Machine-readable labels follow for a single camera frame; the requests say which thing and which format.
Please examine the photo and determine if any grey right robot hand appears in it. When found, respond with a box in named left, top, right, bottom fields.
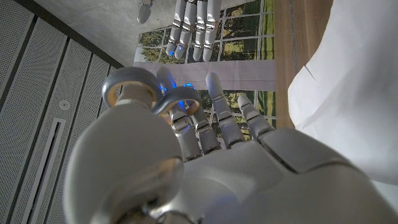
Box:
left=137, top=0, right=222, bottom=62

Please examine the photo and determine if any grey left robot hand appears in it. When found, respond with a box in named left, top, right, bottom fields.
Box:
left=63, top=67, right=398, bottom=224

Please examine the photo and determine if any ceiling slot vent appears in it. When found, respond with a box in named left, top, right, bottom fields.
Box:
left=20, top=117, right=67, bottom=224

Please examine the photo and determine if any white paper sheet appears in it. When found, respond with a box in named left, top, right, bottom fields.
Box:
left=287, top=0, right=398, bottom=186

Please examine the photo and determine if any printed window forest backdrop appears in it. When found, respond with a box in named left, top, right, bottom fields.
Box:
left=133, top=0, right=277, bottom=141

